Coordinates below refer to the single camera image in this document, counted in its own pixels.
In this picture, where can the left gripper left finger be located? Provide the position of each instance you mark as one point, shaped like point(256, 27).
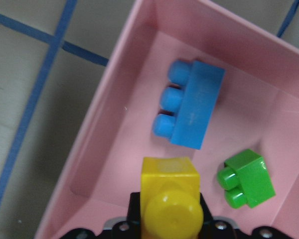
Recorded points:
point(128, 227)

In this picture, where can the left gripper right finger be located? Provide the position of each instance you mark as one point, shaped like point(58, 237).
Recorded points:
point(217, 227)

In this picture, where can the yellow block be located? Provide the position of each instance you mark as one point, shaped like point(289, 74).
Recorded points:
point(170, 199)

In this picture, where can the green block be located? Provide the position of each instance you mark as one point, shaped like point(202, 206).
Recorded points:
point(245, 180)

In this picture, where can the blue block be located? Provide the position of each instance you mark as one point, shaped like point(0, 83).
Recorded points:
point(188, 104)

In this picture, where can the pink plastic box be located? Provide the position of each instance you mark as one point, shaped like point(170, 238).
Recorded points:
point(257, 109)

